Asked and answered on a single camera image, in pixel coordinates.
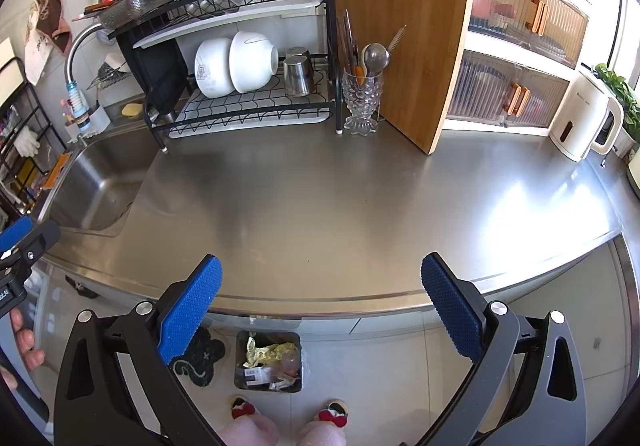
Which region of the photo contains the stainless steel sink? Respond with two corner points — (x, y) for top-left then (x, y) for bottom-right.
(32, 131), (168, 239)

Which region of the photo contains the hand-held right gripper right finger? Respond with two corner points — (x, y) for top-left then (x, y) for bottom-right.
(420, 252), (588, 446)

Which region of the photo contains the steel ladle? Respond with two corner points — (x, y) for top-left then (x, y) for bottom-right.
(361, 43), (391, 75)

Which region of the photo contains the person's left hand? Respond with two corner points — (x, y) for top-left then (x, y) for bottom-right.
(0, 308), (46, 392)

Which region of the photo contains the glass utensil holder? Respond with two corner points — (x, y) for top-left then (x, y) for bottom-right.
(341, 66), (385, 137)

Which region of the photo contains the green potted plant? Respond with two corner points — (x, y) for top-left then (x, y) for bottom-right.
(592, 63), (640, 139)

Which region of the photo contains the black wire dish rack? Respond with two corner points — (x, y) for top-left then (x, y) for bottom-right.
(107, 0), (346, 151)

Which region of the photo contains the white cabinet with ribbed drawers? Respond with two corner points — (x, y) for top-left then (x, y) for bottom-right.
(442, 0), (626, 135)

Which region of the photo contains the red white slipper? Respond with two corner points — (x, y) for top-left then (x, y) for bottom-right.
(229, 395), (266, 422)
(320, 398), (351, 427)

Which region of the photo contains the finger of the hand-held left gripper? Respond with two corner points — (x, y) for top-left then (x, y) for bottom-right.
(0, 221), (62, 277)
(0, 216), (35, 254)

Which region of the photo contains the steel wool scrubber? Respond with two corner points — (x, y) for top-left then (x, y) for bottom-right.
(97, 62), (126, 82)

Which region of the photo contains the white glove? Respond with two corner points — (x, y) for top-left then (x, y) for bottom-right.
(14, 126), (41, 159)

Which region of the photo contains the dark ice cream wrapper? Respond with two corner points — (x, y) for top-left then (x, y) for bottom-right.
(242, 366), (273, 388)

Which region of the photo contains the bottle brush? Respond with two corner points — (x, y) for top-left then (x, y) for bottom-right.
(382, 24), (407, 56)

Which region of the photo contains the bundle of chopsticks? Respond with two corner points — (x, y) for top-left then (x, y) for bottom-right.
(336, 10), (358, 76)

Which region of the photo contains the black wire shelf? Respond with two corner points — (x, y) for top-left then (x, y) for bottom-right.
(0, 56), (68, 217)

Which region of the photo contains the large yellow paper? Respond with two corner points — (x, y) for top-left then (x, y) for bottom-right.
(247, 341), (286, 367)

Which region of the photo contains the clear plastic bottle red cap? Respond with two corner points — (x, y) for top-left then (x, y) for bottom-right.
(277, 343), (302, 375)

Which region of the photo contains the black trash bin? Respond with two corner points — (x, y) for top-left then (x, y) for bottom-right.
(234, 330), (303, 394)

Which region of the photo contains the black wire sponge basket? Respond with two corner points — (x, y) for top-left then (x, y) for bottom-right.
(86, 60), (132, 91)

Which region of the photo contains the wooden cutting board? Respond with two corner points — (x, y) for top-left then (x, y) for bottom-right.
(330, 0), (473, 155)

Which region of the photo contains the steel colander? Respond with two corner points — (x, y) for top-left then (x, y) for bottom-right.
(97, 0), (173, 24)

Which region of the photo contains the plain white bowl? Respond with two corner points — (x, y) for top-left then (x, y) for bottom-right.
(229, 30), (279, 94)

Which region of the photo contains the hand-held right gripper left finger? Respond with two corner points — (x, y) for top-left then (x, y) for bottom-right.
(52, 253), (227, 446)

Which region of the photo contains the orange cloth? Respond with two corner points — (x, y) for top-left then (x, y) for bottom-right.
(42, 152), (76, 191)

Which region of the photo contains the steel faucet with blue hose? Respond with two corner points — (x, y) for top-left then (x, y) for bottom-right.
(64, 23), (111, 137)

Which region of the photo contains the white toothbrush holder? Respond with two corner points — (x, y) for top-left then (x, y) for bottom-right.
(65, 103), (111, 137)

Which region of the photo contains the white bowl with drawing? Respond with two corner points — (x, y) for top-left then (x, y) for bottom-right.
(194, 38), (235, 96)

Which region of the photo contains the brown white hanging cloth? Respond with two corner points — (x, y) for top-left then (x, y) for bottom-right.
(24, 0), (73, 86)

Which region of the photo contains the white electric kettle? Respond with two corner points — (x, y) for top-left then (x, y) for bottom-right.
(549, 70), (625, 163)

